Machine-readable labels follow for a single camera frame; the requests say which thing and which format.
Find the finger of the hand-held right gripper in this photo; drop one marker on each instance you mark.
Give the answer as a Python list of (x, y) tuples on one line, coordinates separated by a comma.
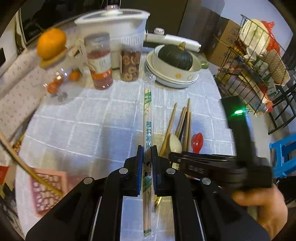
[(198, 156), (203, 172)]

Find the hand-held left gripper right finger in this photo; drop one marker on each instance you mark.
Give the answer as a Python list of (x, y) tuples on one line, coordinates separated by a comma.
[(154, 172)]

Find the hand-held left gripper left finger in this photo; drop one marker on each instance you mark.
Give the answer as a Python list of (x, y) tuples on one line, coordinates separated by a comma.
[(139, 169)]

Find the plastic-wrapped disposable chopsticks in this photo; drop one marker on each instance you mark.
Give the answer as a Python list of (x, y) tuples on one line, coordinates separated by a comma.
[(148, 120)]

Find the person's right hand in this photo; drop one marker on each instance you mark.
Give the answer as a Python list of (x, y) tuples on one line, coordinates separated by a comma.
[(266, 208)]

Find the red plastic spoon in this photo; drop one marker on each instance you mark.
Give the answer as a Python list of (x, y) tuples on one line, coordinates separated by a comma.
[(197, 141)]

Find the wooden chopstick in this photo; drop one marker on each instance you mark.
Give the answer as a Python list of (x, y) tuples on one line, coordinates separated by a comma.
[(180, 121), (189, 132), (168, 129), (182, 124), (186, 125)]

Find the white ceramic spoon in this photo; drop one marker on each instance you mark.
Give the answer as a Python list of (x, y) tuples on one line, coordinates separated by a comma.
[(174, 143)]

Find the gold metal utensil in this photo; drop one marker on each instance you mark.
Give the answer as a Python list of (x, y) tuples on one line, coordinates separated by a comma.
[(158, 201)]

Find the blue plastic stool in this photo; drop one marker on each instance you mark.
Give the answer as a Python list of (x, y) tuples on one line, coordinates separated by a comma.
[(283, 153)]

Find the grey checked tablecloth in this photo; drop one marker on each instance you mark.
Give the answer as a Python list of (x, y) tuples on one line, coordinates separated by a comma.
[(92, 129)]

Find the white ceramic plate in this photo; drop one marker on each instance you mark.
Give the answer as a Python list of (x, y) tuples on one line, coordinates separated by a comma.
[(161, 77), (171, 85)]

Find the pink trivet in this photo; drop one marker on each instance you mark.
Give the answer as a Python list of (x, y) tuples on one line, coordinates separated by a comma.
[(46, 185)]

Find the dark green kabocha squash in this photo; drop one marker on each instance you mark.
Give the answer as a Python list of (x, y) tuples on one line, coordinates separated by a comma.
[(174, 56)]

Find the plastic jar of dried slices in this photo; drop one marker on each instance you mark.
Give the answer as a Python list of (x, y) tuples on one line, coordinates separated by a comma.
[(130, 64)]

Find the cardboard box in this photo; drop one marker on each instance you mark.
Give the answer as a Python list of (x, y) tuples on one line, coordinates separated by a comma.
[(225, 39)]

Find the red plastic bag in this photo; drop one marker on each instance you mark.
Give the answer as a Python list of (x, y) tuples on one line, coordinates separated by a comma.
[(274, 39)]

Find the clear glass jar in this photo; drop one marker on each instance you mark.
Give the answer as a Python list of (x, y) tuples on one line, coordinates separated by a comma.
[(67, 88)]

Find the white cloth bag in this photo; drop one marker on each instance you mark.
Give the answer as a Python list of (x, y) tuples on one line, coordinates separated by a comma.
[(252, 32)]

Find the plastic jar with red contents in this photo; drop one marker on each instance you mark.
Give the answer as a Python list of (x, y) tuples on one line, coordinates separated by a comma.
[(100, 62)]

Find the small orange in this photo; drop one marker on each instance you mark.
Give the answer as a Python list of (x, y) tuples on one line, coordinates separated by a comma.
[(74, 75), (52, 87)]

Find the yellow bamboo stick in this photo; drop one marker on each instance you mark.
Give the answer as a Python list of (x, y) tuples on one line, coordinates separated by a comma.
[(20, 162)]

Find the cork jar lid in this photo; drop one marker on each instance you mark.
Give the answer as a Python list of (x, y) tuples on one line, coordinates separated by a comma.
[(51, 60)]

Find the white electric cooking pot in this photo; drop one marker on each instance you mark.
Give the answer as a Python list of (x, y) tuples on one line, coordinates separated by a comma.
[(120, 29)]

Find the white printed cloth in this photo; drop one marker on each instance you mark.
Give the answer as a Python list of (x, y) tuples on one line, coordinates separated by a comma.
[(18, 92)]

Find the large orange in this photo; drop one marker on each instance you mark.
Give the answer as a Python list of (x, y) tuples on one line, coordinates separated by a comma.
[(51, 42)]

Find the glass pot lid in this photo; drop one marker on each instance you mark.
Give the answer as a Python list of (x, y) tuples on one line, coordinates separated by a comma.
[(111, 14)]

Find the black appliance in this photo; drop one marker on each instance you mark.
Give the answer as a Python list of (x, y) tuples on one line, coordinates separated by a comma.
[(39, 16)]

